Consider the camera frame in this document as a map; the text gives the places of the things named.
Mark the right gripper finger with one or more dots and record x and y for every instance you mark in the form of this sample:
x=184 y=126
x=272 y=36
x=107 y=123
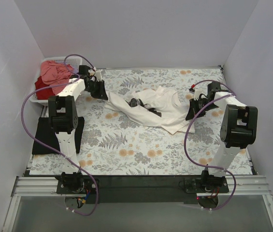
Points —
x=200 y=108
x=191 y=111

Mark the floral patterned table mat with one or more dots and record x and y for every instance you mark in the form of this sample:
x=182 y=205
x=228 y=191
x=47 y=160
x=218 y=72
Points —
x=114 y=145

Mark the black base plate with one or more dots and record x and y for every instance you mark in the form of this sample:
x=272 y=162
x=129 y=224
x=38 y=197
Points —
x=138 y=188

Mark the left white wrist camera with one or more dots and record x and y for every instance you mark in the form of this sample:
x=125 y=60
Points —
x=95 y=75

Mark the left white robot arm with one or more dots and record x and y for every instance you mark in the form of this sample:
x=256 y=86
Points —
x=63 y=116

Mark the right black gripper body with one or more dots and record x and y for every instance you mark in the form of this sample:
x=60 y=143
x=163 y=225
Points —
x=197 y=108

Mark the aluminium frame rail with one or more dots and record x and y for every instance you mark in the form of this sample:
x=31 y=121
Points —
x=47 y=186

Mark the white t shirt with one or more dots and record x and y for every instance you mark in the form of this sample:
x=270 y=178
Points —
x=153 y=108

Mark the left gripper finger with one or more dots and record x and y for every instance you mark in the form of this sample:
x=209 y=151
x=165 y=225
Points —
x=102 y=91
x=96 y=92

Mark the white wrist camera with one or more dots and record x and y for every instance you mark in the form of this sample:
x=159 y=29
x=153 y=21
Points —
x=95 y=75
x=196 y=92

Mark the pink t shirt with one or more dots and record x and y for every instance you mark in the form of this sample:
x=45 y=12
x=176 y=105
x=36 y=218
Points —
x=55 y=75

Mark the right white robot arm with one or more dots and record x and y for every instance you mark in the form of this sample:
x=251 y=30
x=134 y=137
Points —
x=238 y=128

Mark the folded black t shirt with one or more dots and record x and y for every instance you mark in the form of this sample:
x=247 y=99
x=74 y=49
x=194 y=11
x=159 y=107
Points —
x=45 y=134

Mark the white plastic laundry basket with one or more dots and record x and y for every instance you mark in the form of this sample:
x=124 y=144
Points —
x=74 y=61

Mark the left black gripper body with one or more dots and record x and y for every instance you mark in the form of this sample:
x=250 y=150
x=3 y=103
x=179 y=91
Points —
x=97 y=87

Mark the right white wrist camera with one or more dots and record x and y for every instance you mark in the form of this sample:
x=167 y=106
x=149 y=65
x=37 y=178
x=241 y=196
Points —
x=196 y=92

